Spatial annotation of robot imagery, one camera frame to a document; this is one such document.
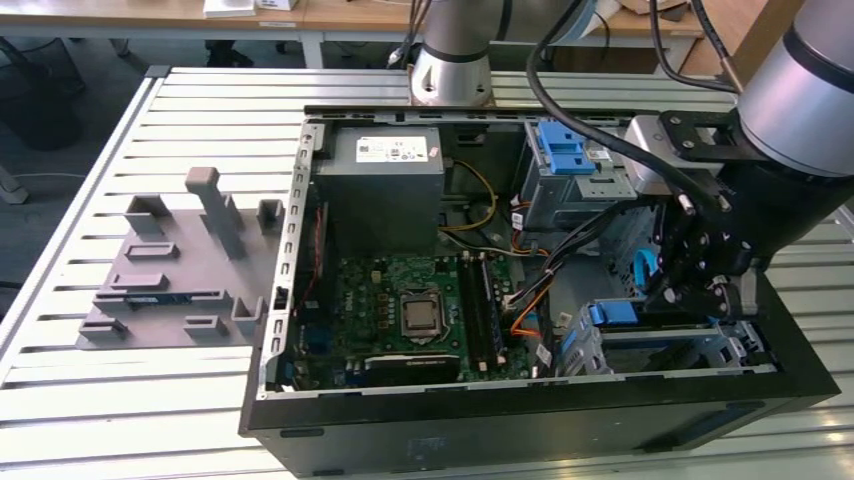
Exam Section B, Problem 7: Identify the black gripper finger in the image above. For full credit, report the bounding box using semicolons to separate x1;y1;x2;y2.
647;198;719;312
666;272;760;321

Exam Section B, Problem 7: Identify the blue data wire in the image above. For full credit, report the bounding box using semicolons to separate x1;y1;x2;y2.
630;247;666;301

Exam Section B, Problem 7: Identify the metal drive cage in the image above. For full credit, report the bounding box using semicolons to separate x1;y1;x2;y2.
520;119;659;231

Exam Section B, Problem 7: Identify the blue plastic drive latch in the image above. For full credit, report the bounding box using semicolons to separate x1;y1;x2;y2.
537;122;599;176

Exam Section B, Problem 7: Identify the black RAM stick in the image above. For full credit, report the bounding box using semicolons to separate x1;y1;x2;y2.
479;254;507;367

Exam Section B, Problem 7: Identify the silver CPU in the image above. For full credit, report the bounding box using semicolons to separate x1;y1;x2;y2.
399;294;443;331

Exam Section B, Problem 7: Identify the black PC case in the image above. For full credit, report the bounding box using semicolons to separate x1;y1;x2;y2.
237;104;840;477

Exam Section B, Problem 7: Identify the black graphics card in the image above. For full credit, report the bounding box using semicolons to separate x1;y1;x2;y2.
359;352;461;386

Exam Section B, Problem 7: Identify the brown cardboard piece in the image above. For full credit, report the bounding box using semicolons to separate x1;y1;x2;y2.
616;0;688;24

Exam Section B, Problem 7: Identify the grey power supply unit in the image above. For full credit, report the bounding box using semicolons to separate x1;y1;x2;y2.
312;125;447;256

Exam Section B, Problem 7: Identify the green motherboard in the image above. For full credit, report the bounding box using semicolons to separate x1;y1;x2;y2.
292;252;555;389

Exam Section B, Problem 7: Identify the grey parts rack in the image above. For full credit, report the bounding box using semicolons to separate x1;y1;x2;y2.
73;167;288;354

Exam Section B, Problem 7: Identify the black chair base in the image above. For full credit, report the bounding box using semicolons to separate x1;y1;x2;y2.
203;39;256;69

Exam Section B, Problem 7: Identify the RAM stick with blue label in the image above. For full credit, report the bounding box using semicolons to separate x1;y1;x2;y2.
122;295;195;308

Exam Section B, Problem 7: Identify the black waste bin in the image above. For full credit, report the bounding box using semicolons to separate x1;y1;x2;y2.
0;37;88;151

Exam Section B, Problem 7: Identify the white metal foot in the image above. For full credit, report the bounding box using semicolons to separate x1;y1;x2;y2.
0;164;32;206

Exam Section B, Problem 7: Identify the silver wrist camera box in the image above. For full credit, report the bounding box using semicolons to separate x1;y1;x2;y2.
623;115;695;196

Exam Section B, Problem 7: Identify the black cable bundle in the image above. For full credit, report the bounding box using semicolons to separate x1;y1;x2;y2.
509;196;662;306

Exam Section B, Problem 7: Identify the orange wire loop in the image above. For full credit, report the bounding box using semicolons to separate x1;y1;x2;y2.
509;299;545;346

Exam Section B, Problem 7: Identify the thick black cable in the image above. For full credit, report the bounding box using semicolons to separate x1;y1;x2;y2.
524;0;732;211

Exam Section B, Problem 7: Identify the yellow wire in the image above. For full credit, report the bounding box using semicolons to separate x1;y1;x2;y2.
437;159;499;234

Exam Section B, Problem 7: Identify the thin black cable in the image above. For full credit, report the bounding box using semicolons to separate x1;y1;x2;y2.
650;0;746;94

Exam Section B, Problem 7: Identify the wooden desk white frame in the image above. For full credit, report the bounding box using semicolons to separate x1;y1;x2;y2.
0;0;708;76

